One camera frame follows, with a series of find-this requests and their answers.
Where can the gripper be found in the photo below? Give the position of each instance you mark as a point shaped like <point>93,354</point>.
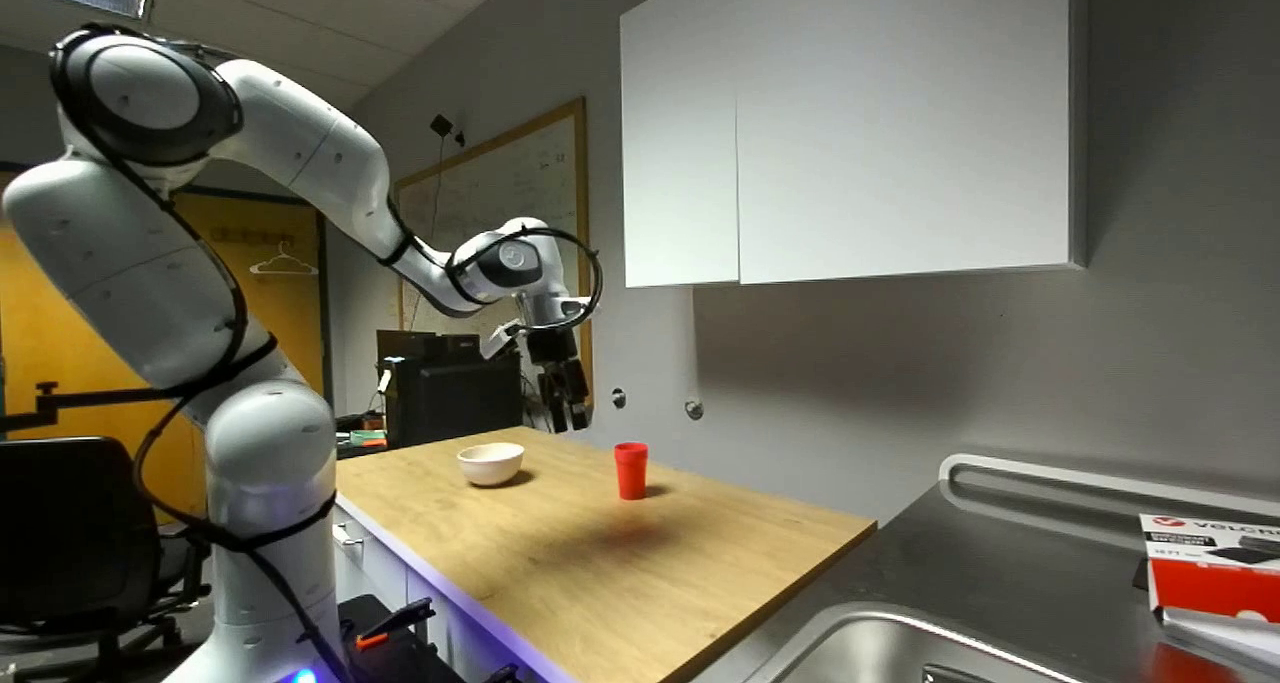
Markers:
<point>555,348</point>

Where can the black jointed mount arm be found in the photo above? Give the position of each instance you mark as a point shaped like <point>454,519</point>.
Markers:
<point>70,403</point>

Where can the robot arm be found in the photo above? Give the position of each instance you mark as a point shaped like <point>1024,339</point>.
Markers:
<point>150,293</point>

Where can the red cup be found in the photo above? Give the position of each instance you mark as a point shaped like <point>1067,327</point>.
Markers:
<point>631,473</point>

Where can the white bowl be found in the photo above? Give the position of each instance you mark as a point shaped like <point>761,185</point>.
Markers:
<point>490,463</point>

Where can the black computer case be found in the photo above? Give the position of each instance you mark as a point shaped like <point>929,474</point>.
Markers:
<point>450,393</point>

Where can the green box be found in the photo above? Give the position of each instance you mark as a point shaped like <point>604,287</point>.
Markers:
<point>366,435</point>

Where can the wood framed whiteboard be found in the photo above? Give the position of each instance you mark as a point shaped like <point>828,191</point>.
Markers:
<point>500,188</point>

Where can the white drawer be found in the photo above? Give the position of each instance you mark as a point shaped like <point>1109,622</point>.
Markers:
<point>375,558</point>

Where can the black and orange clamp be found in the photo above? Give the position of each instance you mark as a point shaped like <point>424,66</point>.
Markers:
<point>395,623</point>

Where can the narrow white cabinet door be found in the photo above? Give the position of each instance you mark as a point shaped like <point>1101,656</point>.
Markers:
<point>680,143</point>

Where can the orange door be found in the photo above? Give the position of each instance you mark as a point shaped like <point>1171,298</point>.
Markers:
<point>285,313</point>

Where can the white coat hanger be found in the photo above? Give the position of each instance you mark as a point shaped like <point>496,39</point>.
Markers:
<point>283,265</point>

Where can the steel sink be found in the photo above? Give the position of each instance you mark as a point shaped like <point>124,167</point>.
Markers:
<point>880,653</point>

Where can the wide white cabinet door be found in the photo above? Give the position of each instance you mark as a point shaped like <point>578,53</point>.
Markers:
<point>900,113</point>

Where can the black office chair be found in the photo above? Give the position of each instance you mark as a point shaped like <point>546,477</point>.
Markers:
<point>70,523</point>

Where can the red and white box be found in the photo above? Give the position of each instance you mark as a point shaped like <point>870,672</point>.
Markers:
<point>1215,578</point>

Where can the camera on mount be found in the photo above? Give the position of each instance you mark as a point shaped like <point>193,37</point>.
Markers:
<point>443,126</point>

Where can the white wall cabinet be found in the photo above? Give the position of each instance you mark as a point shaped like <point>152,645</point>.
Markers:
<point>850,113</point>

